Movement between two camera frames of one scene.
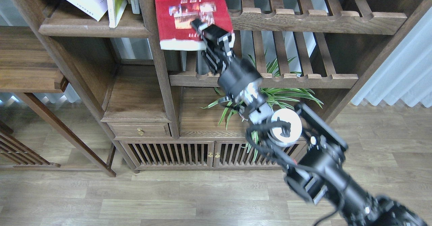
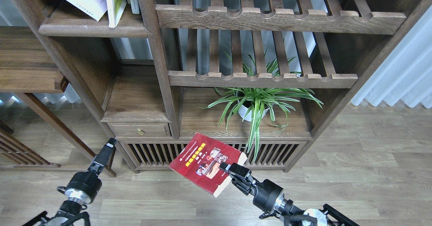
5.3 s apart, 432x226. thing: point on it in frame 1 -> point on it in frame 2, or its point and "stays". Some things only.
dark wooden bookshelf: x=320 y=44 stays
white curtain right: x=406 y=75 stays
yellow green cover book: x=116 y=3 stays
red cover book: x=177 y=4 -> x=199 y=162
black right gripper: x=239 y=78 -> x=267 y=195
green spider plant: x=269 y=96 stays
